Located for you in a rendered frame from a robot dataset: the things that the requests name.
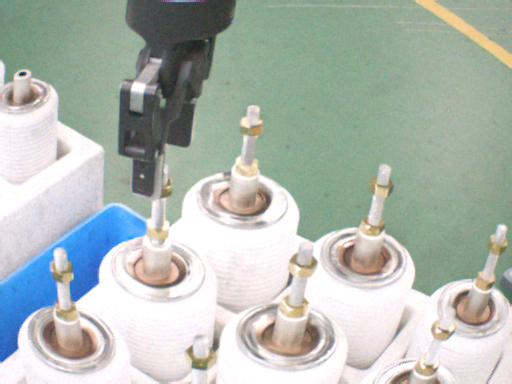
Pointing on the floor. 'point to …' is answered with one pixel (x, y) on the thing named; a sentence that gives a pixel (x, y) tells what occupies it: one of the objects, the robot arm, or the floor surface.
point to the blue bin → (94, 248)
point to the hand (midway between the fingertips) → (162, 153)
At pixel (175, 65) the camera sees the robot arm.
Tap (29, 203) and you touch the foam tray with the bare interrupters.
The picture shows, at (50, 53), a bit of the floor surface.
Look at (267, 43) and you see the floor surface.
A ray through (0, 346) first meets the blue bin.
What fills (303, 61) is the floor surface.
